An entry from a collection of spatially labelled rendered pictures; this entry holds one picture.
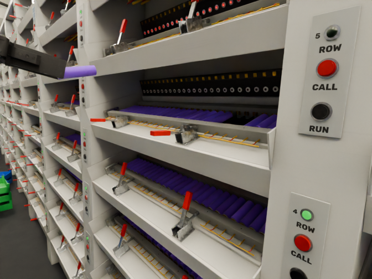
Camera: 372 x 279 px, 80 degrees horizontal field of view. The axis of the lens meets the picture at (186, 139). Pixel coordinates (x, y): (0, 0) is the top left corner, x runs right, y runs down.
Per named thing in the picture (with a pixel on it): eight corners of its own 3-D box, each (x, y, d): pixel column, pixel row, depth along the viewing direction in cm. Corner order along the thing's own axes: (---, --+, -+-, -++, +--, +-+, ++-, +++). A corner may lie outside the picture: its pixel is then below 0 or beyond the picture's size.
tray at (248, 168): (272, 200, 29) (269, 133, 26) (94, 137, 73) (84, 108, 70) (324, 141, 41) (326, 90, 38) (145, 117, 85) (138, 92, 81)
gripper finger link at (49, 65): (12, 43, 32) (13, 42, 31) (65, 61, 37) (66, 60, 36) (8, 63, 32) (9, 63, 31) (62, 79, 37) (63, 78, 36)
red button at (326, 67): (334, 76, 22) (336, 58, 21) (315, 76, 23) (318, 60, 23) (336, 77, 22) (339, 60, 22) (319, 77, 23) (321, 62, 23)
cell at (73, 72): (92, 63, 41) (52, 66, 37) (96, 67, 40) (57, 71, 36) (92, 72, 42) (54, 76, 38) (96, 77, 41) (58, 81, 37)
